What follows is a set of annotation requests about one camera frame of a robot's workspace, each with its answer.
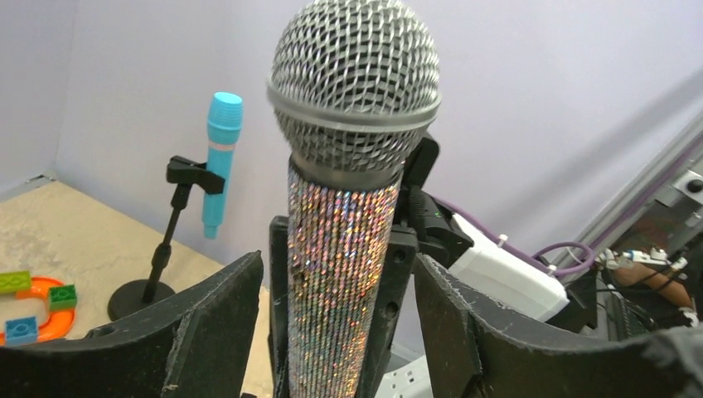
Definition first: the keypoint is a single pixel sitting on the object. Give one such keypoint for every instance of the small green toy brick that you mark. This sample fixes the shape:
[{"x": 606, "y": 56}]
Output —
[{"x": 62, "y": 297}]

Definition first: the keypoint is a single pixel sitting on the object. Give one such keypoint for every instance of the orange curved toy track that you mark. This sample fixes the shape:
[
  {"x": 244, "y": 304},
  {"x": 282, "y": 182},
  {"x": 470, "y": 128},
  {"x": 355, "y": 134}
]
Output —
[{"x": 58, "y": 323}]

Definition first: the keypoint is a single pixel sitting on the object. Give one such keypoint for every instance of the silver glitter microphone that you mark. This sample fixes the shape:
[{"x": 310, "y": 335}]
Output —
[{"x": 353, "y": 85}]

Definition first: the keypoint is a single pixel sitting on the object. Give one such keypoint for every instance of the blue microphone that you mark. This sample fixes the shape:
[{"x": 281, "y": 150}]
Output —
[{"x": 223, "y": 125}]

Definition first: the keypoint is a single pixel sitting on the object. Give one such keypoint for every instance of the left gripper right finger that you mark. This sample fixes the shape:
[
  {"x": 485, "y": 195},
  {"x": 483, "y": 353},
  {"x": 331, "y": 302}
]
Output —
[{"x": 476, "y": 347}]

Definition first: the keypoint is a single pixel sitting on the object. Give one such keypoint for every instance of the blue toy brick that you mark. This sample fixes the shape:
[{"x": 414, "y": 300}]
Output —
[{"x": 21, "y": 331}]

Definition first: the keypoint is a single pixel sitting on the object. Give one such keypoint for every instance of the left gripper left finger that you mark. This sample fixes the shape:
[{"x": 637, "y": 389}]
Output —
[{"x": 195, "y": 343}]

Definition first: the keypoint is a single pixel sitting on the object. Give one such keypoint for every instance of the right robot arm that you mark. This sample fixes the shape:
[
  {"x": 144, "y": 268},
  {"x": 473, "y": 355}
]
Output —
[{"x": 478, "y": 258}]

